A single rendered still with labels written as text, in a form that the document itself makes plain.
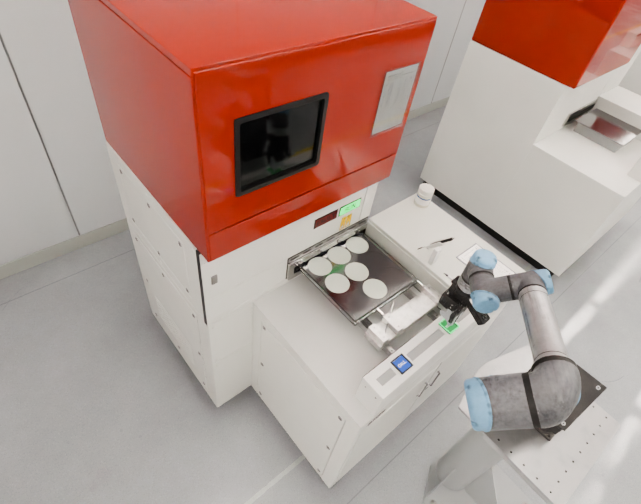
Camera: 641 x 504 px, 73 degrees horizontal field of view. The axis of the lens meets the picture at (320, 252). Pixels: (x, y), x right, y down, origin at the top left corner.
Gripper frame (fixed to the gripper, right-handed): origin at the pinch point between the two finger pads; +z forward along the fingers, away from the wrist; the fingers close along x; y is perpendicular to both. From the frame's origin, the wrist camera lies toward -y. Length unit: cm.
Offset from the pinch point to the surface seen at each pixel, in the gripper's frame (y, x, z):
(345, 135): 53, 16, -53
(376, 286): 31.7, 4.8, 7.7
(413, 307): 16.3, -1.6, 9.7
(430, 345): -0.5, 11.8, 2.2
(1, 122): 207, 90, 3
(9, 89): 207, 81, -12
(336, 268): 48, 12, 8
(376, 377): 2.5, 36.4, 1.8
